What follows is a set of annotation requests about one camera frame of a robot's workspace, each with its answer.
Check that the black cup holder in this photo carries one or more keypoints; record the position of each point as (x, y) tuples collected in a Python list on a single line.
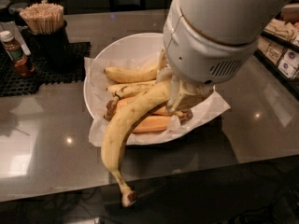
[(56, 49)]

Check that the dark lidded jar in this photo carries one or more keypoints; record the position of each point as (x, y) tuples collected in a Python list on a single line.
[(11, 12)]

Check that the brown sauce bottle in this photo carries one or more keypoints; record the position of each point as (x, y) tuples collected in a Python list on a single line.
[(21, 63)]

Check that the black rubber mat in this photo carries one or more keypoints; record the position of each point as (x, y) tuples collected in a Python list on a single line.
[(12, 85)]

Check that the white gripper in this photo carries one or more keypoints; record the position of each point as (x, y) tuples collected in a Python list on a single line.
[(199, 58)]

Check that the white paper liner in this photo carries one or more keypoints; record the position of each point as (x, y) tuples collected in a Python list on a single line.
[(96, 97)]

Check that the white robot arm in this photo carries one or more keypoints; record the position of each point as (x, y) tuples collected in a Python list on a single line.
[(230, 22)]

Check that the top curved yellow banana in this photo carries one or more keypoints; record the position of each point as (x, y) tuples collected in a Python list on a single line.
[(125, 75)]

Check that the black condiment rack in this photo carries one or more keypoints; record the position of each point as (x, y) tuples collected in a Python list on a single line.
[(278, 47)]

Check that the large front yellow banana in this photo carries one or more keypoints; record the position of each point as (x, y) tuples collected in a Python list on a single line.
[(120, 128)]

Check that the bottom orange banana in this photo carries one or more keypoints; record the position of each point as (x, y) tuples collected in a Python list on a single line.
[(152, 124)]

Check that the bundle of wooden stirrers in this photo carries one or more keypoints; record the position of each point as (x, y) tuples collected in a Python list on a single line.
[(43, 18)]

